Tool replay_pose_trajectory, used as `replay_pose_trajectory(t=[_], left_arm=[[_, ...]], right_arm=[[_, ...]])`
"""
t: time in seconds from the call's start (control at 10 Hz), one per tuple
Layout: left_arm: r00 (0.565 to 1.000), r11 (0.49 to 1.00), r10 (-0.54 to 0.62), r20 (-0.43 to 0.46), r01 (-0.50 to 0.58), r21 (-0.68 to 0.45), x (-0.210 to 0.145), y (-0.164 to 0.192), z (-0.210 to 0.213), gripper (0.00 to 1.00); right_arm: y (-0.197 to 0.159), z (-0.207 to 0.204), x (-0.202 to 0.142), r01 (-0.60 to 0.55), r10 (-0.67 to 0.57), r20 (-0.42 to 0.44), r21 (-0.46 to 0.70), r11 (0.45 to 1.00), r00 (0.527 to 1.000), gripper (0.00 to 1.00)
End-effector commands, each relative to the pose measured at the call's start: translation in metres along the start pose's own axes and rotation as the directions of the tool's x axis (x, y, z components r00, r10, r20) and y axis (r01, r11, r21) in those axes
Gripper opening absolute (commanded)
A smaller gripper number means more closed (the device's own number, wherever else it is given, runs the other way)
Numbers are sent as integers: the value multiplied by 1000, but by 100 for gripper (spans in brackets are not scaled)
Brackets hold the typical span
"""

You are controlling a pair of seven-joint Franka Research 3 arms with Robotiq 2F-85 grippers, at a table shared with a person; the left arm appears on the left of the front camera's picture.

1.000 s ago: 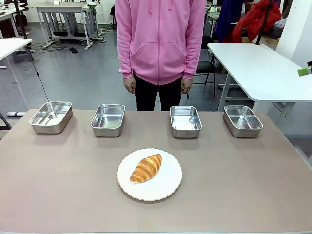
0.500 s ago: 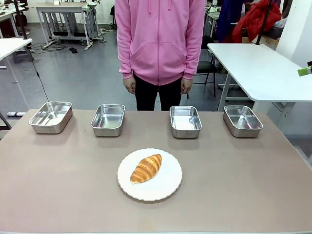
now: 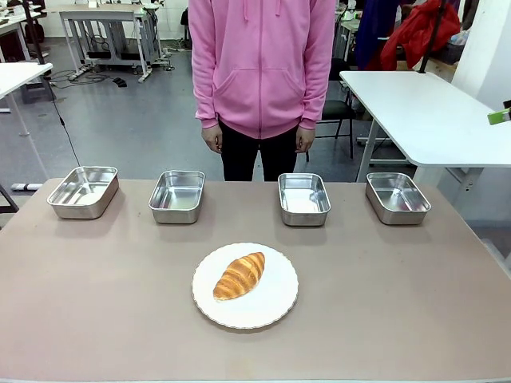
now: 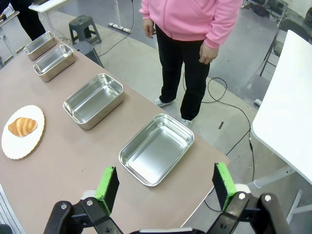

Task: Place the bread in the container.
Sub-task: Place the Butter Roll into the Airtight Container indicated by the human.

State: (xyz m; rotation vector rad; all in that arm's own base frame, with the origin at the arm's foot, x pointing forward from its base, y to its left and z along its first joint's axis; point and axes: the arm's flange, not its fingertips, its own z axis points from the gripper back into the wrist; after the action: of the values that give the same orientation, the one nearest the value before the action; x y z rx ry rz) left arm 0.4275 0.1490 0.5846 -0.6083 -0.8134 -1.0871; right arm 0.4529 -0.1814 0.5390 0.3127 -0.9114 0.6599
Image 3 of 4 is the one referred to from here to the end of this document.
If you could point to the rectangular steel container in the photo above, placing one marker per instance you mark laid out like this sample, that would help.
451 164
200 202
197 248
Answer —
177 197
84 191
303 199
397 197

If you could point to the person's left hand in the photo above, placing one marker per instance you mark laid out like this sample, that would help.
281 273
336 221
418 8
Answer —
306 139

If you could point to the person's right hand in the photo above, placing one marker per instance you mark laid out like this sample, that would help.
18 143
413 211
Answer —
211 139

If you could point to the large white table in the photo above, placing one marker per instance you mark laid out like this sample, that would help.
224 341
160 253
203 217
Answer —
423 115

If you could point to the dark storage basket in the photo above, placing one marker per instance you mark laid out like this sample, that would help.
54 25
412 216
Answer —
451 52

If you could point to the black slanted pole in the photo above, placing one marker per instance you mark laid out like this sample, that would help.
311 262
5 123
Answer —
433 32

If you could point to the red jacket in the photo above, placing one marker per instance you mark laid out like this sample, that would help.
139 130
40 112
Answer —
419 32

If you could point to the dark blue cloth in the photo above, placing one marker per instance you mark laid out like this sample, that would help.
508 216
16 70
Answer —
373 32

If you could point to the black chair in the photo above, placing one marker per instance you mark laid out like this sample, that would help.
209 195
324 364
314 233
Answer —
337 109

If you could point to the pink zip hoodie torso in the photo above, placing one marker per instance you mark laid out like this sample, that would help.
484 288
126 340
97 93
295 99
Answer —
259 60

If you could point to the black trousers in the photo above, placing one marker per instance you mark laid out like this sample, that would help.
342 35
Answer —
239 155

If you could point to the golden brown croissant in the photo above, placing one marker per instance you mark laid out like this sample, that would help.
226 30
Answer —
239 276

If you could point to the white scalloped plate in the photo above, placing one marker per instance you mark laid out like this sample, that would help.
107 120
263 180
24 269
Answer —
259 313

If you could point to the black floor pedal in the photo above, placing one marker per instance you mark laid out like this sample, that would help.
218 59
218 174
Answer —
120 82

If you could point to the grey metal desk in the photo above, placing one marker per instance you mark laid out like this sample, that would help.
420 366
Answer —
104 16

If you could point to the black stand pole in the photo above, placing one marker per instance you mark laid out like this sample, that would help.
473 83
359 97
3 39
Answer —
34 32

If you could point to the grey power strip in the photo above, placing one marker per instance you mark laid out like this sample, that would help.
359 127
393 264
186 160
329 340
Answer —
26 186

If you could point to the small white table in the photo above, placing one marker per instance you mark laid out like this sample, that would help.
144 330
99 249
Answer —
18 77

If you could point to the black table leg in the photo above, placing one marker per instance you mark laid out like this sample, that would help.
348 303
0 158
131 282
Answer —
9 199

